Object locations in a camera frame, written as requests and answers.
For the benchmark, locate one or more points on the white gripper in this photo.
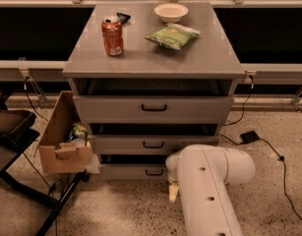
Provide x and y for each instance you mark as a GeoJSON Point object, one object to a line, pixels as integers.
{"type": "Point", "coordinates": [172, 168]}

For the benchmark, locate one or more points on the grey bottom drawer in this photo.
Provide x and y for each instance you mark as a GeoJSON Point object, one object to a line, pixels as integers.
{"type": "Point", "coordinates": [133, 167]}

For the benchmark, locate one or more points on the grey top drawer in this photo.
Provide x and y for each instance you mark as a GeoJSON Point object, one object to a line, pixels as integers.
{"type": "Point", "coordinates": [153, 109]}

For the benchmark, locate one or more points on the grey drawer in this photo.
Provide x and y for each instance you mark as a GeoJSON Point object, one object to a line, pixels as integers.
{"type": "Point", "coordinates": [153, 109]}
{"type": "Point", "coordinates": [133, 167]}
{"type": "Point", "coordinates": [145, 144]}

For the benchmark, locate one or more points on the dark blue snack wrapper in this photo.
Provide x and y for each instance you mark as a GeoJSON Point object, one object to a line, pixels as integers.
{"type": "Point", "coordinates": [123, 18]}

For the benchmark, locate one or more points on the brown cardboard box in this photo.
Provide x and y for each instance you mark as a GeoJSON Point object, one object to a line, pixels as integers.
{"type": "Point", "coordinates": [57, 155]}

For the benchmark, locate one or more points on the grey middle drawer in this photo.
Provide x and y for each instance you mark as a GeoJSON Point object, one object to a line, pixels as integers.
{"type": "Point", "coordinates": [145, 144]}

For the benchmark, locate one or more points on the orange soda can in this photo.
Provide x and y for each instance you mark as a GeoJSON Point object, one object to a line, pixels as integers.
{"type": "Point", "coordinates": [112, 36]}

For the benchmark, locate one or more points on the green snack bag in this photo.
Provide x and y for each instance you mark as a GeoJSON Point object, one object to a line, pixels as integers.
{"type": "Point", "coordinates": [173, 36]}

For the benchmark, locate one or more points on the white bowl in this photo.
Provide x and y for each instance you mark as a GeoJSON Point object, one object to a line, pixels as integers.
{"type": "Point", "coordinates": [171, 12]}

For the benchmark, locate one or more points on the metal railing frame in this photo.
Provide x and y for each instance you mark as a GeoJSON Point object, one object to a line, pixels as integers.
{"type": "Point", "coordinates": [29, 66]}

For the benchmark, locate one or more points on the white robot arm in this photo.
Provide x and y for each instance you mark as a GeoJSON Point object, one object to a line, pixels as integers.
{"type": "Point", "coordinates": [198, 175]}

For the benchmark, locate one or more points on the black power adapter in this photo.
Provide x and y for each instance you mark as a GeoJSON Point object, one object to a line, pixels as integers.
{"type": "Point", "coordinates": [249, 137]}

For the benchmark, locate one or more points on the grey drawer cabinet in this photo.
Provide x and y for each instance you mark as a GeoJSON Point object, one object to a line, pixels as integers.
{"type": "Point", "coordinates": [207, 66]}

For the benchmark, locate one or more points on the green packet in box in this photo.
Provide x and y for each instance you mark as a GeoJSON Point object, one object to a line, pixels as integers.
{"type": "Point", "coordinates": [78, 131]}

